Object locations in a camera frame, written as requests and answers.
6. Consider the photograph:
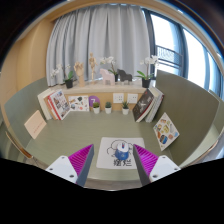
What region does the black horse figure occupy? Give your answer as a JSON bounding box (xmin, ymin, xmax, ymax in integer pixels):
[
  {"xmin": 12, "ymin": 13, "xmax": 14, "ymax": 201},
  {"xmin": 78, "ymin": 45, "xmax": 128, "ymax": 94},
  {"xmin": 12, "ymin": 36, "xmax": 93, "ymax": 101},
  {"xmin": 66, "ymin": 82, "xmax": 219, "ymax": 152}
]
[{"xmin": 116, "ymin": 68, "xmax": 133, "ymax": 84}]

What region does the colourful food sticker sheet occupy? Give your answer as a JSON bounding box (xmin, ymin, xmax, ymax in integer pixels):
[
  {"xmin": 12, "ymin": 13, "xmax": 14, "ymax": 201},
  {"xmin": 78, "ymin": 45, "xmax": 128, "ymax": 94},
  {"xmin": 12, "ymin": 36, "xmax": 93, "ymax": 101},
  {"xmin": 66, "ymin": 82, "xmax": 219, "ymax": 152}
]
[{"xmin": 152, "ymin": 112, "xmax": 181, "ymax": 152}]

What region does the thick white book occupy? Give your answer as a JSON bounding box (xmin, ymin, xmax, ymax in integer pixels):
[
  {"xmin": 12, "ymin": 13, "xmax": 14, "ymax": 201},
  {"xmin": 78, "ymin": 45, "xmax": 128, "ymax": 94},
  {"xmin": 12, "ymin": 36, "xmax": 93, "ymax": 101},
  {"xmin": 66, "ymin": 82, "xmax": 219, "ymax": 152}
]
[{"xmin": 144, "ymin": 87, "xmax": 165, "ymax": 124}]

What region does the wooden artist mannequin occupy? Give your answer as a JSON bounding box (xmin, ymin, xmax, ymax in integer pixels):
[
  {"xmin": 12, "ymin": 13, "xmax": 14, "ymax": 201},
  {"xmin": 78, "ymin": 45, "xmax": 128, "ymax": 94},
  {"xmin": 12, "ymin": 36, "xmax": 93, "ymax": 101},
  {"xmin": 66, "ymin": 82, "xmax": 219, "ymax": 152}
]
[{"xmin": 87, "ymin": 52, "xmax": 99, "ymax": 83}]

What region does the green felt desk partition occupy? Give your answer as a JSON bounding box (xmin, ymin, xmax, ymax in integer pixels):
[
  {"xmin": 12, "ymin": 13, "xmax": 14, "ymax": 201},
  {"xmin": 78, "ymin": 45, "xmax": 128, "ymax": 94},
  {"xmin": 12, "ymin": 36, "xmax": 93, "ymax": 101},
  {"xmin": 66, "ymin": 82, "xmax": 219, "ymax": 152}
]
[
  {"xmin": 154, "ymin": 69, "xmax": 221, "ymax": 166},
  {"xmin": 3, "ymin": 77, "xmax": 51, "ymax": 148}
]

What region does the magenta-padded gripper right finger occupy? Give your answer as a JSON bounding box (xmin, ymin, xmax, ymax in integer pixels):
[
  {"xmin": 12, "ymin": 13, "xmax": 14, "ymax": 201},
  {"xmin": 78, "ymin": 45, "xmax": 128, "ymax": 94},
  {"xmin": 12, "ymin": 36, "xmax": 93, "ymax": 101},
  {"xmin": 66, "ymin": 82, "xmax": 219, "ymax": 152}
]
[{"xmin": 132, "ymin": 143, "xmax": 182, "ymax": 186}]

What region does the brown book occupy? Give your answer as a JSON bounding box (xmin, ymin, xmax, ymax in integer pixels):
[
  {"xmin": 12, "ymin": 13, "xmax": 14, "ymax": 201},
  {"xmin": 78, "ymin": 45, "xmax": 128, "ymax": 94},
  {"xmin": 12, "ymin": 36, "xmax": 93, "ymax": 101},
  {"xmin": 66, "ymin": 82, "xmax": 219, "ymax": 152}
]
[{"xmin": 43, "ymin": 94, "xmax": 58, "ymax": 120}]

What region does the grey curtain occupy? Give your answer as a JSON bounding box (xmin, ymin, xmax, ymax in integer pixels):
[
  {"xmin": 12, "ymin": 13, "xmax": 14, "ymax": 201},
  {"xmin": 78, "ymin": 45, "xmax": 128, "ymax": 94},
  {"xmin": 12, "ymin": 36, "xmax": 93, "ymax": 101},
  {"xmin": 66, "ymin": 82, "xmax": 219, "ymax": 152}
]
[{"xmin": 45, "ymin": 3, "xmax": 152, "ymax": 87}]

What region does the small plant in white pot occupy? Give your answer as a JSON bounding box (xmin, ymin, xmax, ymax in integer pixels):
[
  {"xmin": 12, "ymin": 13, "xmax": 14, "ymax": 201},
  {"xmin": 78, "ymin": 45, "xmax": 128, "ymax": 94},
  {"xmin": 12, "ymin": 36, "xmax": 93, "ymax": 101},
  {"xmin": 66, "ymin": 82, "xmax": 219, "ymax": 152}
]
[
  {"xmin": 104, "ymin": 101, "xmax": 113, "ymax": 115},
  {"xmin": 121, "ymin": 100, "xmax": 130, "ymax": 116},
  {"xmin": 92, "ymin": 101, "xmax": 101, "ymax": 115}
]

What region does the white wall socket plate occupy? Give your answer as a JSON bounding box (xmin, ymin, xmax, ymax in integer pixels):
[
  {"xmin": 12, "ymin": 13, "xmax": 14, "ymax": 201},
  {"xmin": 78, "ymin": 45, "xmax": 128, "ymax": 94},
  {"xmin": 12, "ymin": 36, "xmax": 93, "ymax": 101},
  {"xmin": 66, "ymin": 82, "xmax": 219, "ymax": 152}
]
[
  {"xmin": 126, "ymin": 93, "xmax": 139, "ymax": 105},
  {"xmin": 112, "ymin": 92, "xmax": 125, "ymax": 104}
]

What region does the red-spined photo cover book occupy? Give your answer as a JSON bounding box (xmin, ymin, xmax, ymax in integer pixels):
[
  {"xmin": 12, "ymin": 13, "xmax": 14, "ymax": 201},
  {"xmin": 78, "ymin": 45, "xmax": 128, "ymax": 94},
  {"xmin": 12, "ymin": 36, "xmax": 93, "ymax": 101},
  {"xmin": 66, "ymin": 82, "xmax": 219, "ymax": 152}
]
[{"xmin": 47, "ymin": 88, "xmax": 72, "ymax": 121}]

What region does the pale pink booklet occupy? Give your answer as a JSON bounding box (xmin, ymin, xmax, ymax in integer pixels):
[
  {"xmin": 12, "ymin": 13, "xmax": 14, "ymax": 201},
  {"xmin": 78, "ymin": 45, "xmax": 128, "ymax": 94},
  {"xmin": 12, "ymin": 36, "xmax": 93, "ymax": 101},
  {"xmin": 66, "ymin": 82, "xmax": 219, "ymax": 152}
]
[{"xmin": 23, "ymin": 109, "xmax": 48, "ymax": 140}]

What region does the wooden desk back shelf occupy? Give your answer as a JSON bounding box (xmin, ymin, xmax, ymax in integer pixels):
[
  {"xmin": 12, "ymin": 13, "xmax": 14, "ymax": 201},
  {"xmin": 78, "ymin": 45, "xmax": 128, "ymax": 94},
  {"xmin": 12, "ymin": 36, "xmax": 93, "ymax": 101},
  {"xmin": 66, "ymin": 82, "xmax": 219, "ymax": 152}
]
[{"xmin": 63, "ymin": 81, "xmax": 149, "ymax": 113}]

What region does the white sheet of mixed stickers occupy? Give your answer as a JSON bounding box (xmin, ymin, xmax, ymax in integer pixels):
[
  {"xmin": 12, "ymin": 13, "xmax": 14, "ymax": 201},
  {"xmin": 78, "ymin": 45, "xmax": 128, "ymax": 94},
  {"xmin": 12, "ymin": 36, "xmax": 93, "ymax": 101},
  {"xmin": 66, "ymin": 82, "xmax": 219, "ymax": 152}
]
[{"xmin": 67, "ymin": 95, "xmax": 90, "ymax": 112}]

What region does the blue and white computer mouse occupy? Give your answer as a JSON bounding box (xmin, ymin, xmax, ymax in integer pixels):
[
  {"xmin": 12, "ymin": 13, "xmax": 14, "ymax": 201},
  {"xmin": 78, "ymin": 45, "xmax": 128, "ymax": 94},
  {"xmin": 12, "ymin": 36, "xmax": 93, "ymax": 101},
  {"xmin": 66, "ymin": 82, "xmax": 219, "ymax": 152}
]
[{"xmin": 114, "ymin": 141, "xmax": 130, "ymax": 162}]

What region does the white mouse pad with drawing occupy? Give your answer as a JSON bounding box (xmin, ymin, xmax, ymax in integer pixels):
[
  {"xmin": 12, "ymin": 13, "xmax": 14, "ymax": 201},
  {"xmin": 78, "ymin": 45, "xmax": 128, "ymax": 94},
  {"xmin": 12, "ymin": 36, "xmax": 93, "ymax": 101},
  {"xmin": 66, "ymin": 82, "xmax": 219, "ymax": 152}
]
[{"xmin": 96, "ymin": 136, "xmax": 147, "ymax": 170}]

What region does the dark-framed window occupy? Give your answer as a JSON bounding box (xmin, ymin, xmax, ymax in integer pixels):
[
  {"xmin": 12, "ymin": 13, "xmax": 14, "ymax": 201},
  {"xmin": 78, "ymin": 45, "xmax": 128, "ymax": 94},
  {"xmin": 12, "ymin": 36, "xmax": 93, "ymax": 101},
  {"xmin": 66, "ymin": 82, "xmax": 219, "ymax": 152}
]
[{"xmin": 146, "ymin": 9, "xmax": 224, "ymax": 101}]

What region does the black cover book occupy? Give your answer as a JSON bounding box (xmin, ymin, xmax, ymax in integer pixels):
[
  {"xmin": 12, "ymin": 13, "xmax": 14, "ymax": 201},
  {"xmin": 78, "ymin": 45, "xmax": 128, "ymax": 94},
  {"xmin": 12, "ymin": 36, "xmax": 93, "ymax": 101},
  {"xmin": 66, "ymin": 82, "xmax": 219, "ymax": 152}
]
[{"xmin": 132, "ymin": 88, "xmax": 156, "ymax": 123}]

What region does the pink horse figure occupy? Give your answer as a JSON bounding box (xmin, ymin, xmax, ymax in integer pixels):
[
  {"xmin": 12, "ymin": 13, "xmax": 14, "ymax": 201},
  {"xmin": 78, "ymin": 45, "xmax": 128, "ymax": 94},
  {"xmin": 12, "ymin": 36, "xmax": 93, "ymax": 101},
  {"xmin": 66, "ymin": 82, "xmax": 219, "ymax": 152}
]
[{"xmin": 99, "ymin": 68, "xmax": 116, "ymax": 86}]

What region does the wooden hand model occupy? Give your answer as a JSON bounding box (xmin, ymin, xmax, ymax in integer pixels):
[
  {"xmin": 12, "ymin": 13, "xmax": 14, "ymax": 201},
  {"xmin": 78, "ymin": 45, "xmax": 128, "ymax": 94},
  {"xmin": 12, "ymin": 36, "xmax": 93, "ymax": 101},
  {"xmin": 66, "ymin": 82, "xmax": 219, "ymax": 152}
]
[{"xmin": 73, "ymin": 61, "xmax": 86, "ymax": 88}]

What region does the round purple number sign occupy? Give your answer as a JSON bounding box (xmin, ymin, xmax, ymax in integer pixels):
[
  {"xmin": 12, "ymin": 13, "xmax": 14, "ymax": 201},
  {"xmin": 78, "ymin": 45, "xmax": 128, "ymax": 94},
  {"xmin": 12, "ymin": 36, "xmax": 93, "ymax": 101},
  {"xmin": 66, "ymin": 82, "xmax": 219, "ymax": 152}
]
[{"xmin": 88, "ymin": 95, "xmax": 101, "ymax": 108}]

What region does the wooden chair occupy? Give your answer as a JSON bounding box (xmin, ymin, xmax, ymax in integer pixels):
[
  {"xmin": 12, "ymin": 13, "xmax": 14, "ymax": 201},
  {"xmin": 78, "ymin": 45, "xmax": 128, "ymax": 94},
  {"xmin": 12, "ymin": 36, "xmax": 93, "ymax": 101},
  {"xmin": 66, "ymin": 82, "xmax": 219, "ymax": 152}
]
[{"xmin": 4, "ymin": 129, "xmax": 48, "ymax": 169}]

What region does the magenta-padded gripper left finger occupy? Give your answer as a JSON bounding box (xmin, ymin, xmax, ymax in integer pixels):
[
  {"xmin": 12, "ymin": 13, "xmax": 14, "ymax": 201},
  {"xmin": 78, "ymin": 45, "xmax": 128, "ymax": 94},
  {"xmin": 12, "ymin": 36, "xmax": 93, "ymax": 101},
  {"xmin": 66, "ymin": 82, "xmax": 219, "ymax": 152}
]
[{"xmin": 45, "ymin": 143, "xmax": 95, "ymax": 187}]

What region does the white orchid in black pot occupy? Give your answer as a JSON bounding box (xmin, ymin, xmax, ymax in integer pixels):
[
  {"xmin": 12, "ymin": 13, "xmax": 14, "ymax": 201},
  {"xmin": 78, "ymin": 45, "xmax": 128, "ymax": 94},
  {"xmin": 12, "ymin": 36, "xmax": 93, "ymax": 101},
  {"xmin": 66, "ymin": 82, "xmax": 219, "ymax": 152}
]
[
  {"xmin": 50, "ymin": 63, "xmax": 75, "ymax": 89},
  {"xmin": 134, "ymin": 54, "xmax": 160, "ymax": 89},
  {"xmin": 99, "ymin": 55, "xmax": 120, "ymax": 83}
]

